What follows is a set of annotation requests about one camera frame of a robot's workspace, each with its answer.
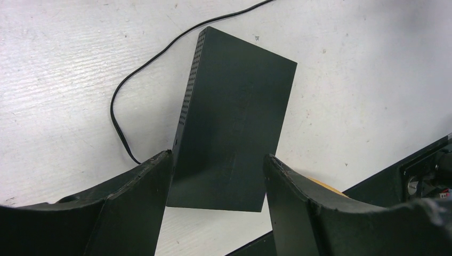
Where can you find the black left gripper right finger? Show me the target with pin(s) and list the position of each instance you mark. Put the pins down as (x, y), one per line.
(310, 219)

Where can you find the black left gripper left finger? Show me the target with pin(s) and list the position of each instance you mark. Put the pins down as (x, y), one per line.
(121, 216)

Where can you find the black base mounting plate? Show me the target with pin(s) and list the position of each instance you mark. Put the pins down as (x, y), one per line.
(424, 174)

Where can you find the black network switch box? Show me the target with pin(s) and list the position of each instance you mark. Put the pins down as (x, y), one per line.
(231, 117)

